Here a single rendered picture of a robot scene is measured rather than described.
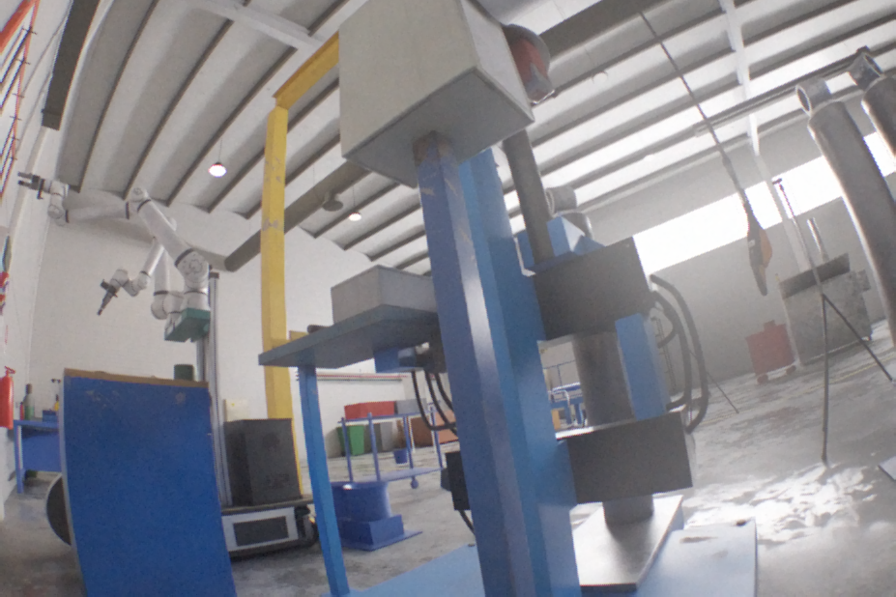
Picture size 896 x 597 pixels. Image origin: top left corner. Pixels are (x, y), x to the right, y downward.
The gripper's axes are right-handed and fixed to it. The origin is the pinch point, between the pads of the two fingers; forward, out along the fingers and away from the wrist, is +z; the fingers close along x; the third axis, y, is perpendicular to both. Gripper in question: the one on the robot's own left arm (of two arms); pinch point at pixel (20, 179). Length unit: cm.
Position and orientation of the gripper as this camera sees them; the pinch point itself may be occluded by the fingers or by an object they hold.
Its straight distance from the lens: 304.9
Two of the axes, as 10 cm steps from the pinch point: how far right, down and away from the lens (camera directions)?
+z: -6.1, -1.9, -7.7
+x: 7.9, -2.2, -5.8
